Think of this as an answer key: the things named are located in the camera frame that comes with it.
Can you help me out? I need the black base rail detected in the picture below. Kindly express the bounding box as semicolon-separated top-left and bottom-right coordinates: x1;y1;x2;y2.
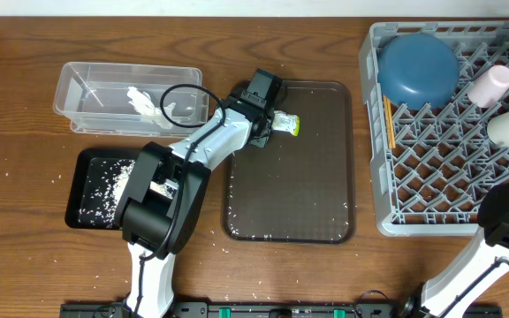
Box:
59;302;398;318

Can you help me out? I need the dark blue plate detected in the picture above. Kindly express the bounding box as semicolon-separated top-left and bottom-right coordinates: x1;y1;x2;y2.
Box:
377;33;460;110

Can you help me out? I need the clear plastic bin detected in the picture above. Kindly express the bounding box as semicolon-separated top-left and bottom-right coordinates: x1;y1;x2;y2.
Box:
53;62;209;138

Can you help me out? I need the grey dishwasher rack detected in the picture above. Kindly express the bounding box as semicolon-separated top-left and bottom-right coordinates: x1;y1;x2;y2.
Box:
359;20;509;237

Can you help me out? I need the black plastic tray bin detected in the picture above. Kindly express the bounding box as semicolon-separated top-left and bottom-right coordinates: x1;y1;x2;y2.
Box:
65;148;154;231

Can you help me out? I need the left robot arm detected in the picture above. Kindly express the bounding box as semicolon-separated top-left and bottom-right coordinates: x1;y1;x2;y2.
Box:
114;93;276;317

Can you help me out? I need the white paper napkin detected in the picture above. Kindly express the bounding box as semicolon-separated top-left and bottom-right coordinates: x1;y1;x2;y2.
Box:
126;87;174;130

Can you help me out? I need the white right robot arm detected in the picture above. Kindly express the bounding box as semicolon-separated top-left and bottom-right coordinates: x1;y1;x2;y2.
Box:
399;183;509;317

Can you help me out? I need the yellow green snack wrapper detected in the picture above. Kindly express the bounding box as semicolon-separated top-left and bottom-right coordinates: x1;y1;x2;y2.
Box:
271;110;300;137

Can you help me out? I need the dark brown serving tray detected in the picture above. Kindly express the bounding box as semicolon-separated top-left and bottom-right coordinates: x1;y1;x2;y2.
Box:
222;80;356;245

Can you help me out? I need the pink cup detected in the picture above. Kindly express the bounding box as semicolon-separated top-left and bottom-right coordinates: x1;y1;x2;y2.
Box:
467;65;509;109

